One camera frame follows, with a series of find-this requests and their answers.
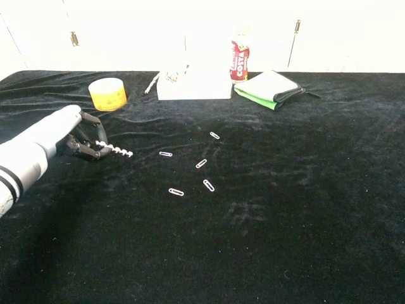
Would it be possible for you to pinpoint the yellow tape roll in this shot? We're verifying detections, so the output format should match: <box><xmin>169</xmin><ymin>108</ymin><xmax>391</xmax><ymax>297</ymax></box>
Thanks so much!
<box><xmin>88</xmin><ymin>78</ymin><xmax>128</xmax><ymax>112</ymax></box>

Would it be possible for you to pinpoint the white flat box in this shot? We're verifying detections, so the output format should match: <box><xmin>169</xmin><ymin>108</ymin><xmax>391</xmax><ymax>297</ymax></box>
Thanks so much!
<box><xmin>156</xmin><ymin>65</ymin><xmax>234</xmax><ymax>101</ymax></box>

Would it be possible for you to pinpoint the white bead chain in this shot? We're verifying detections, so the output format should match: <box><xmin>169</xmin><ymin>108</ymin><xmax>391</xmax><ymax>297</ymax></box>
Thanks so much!
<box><xmin>95</xmin><ymin>140</ymin><xmax>134</xmax><ymax>158</ymax></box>

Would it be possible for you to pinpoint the black velvet tablecloth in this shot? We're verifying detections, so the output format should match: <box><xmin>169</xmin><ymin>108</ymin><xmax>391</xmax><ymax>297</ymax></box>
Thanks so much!
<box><xmin>0</xmin><ymin>70</ymin><xmax>405</xmax><ymax>304</ymax></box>

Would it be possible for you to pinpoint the green white zip pouch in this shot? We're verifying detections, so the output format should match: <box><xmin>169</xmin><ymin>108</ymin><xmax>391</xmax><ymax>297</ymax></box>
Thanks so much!
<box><xmin>233</xmin><ymin>70</ymin><xmax>321</xmax><ymax>111</ymax></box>

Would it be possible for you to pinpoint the woven folding screen panel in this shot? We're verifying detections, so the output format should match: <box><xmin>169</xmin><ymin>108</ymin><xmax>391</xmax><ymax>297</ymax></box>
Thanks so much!
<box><xmin>0</xmin><ymin>0</ymin><xmax>75</xmax><ymax>72</ymax></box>
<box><xmin>65</xmin><ymin>0</ymin><xmax>187</xmax><ymax>73</ymax></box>

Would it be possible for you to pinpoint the Costa coffee bottle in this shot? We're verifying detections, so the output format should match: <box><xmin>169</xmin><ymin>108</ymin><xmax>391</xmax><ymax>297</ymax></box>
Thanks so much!
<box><xmin>230</xmin><ymin>27</ymin><xmax>251</xmax><ymax>85</ymax></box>

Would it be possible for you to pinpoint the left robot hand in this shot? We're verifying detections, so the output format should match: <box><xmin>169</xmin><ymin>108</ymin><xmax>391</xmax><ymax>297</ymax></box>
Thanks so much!
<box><xmin>30</xmin><ymin>104</ymin><xmax>113</xmax><ymax>166</ymax></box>

